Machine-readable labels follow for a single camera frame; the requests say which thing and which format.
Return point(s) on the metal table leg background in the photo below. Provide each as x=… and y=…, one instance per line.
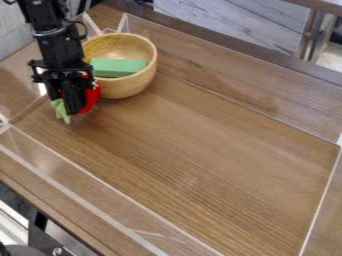
x=316, y=36

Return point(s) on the red felt fruit green leaf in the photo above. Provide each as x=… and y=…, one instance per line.
x=76, y=98

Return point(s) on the clear acrylic tray wall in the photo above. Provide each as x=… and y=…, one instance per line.
x=217, y=164

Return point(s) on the green rectangular block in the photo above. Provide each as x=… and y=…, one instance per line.
x=112, y=68

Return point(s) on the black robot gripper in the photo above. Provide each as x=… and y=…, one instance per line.
x=62, y=64

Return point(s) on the wooden bowl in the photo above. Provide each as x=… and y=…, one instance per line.
x=123, y=46

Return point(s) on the black metal table frame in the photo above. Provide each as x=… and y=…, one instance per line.
x=50, y=239

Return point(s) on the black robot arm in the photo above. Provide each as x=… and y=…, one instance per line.
x=47, y=15

